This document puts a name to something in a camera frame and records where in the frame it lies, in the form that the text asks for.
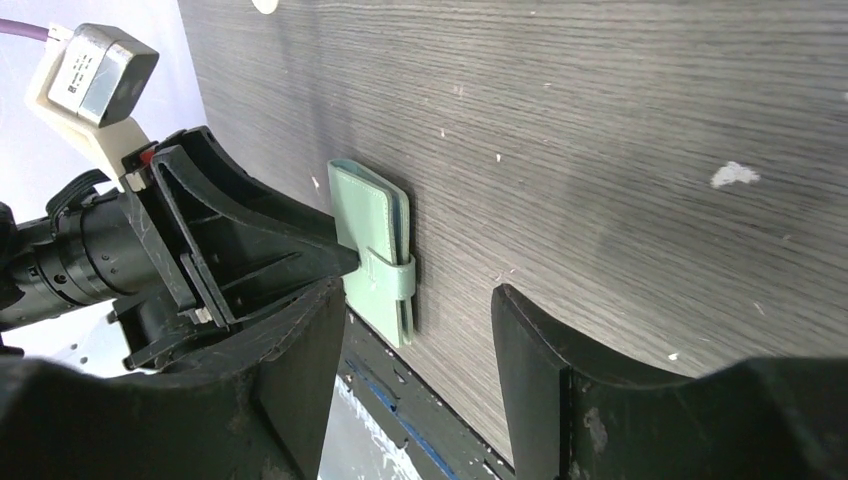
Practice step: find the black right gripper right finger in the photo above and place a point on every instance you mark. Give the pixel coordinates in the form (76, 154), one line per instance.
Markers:
(577, 409)

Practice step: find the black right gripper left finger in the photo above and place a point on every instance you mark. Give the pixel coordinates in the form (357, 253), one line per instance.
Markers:
(253, 406)

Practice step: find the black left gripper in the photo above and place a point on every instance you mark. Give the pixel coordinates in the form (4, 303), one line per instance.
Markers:
(265, 266)

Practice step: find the mint green card holder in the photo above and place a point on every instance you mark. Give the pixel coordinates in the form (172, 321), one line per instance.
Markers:
(372, 217)

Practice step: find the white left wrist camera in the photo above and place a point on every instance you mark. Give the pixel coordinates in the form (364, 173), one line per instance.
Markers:
(86, 87)

